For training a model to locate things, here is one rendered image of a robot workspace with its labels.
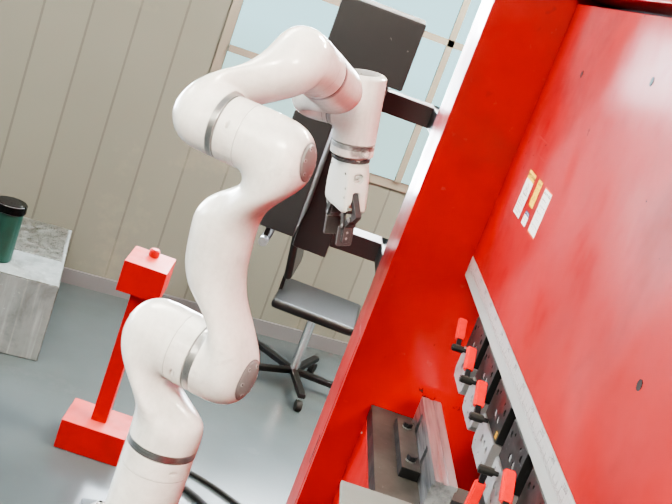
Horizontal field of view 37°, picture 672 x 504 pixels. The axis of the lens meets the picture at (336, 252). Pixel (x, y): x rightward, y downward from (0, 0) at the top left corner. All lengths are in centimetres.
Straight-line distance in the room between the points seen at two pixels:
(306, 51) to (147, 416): 64
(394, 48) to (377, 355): 88
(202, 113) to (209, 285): 27
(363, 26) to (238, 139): 150
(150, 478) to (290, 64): 71
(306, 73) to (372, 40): 140
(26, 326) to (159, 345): 293
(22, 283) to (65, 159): 105
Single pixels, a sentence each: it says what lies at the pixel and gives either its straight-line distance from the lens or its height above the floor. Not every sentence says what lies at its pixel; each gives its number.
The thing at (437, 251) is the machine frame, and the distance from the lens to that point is 286.
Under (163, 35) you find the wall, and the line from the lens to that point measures 519.
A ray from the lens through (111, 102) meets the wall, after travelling 525.
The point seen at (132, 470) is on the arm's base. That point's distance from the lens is 172.
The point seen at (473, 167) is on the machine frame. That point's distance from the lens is 281.
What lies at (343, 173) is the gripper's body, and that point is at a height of 167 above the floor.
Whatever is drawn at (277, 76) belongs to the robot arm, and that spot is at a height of 184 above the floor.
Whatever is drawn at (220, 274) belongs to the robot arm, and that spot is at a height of 153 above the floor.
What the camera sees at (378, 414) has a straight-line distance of 296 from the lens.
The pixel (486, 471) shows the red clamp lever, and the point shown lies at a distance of 197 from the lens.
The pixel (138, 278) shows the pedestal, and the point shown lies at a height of 75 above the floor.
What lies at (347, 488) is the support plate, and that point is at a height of 100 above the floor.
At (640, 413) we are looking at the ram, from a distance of 149.
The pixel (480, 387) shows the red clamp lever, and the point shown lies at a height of 131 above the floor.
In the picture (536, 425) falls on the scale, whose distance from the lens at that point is 188.
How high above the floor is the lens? 202
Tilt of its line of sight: 15 degrees down
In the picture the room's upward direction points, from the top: 21 degrees clockwise
